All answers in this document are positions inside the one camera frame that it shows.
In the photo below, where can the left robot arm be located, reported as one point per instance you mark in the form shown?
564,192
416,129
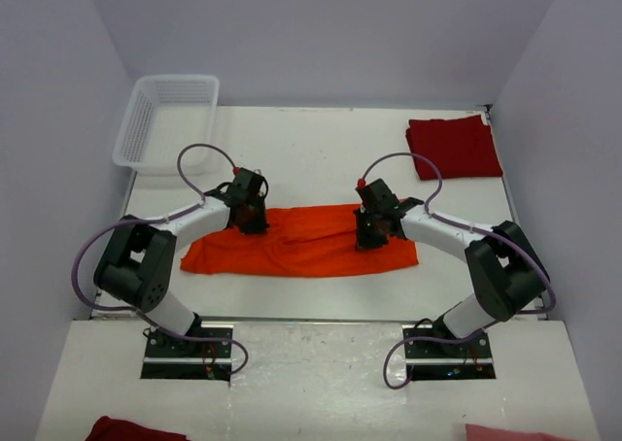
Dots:
137,263

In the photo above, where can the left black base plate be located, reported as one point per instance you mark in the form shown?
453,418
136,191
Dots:
166,358

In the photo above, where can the white plastic basket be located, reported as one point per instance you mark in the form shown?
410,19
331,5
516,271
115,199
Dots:
165,114

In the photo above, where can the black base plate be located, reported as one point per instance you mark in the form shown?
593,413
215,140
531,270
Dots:
166,358
430,361

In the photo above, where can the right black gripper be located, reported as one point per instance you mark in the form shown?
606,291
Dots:
363,242

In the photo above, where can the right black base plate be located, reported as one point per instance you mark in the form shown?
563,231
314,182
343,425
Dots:
430,361

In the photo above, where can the pink cloth bottom right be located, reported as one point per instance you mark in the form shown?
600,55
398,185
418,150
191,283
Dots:
475,432

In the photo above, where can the dark red cloth bottom left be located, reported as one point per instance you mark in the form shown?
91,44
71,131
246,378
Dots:
109,429

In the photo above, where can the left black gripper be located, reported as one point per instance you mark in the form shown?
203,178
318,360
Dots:
259,225

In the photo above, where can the folded dark red t-shirt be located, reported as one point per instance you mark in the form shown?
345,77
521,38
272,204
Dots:
459,148

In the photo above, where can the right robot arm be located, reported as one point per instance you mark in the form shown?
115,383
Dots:
505,272

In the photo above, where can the orange t-shirt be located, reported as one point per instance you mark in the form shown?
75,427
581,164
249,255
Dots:
300,242

